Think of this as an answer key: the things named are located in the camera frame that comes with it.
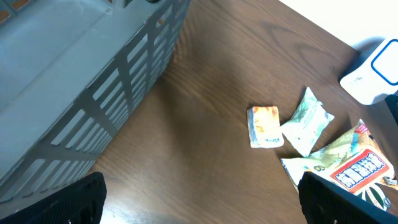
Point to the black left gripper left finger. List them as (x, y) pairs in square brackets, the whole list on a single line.
[(81, 202)]

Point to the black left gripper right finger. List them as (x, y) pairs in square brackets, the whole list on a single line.
[(325, 202)]

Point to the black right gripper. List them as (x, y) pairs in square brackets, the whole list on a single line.
[(392, 103)]

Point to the small green round-logo box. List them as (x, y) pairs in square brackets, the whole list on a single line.
[(374, 195)]

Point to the yellow snack bag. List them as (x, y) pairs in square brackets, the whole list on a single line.
[(353, 162)]

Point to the teal snack pack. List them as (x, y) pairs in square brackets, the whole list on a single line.
[(306, 124)]

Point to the small orange packet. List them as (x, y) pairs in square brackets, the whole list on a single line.
[(264, 127)]

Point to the white barcode scanner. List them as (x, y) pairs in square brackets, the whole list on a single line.
[(373, 75)]

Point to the grey plastic mesh basket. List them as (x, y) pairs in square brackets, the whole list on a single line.
[(72, 73)]

